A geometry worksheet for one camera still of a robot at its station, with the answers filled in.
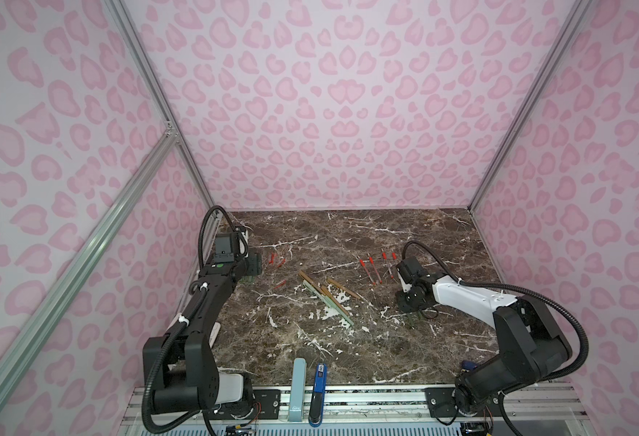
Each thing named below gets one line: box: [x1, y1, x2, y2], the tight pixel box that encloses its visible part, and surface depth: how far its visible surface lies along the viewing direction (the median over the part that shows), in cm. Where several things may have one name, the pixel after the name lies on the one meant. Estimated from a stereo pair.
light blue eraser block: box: [288, 356, 307, 422], surface depth 73 cm
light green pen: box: [302, 279, 339, 311], surface depth 95 cm
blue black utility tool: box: [308, 363, 328, 428], surface depth 75 cm
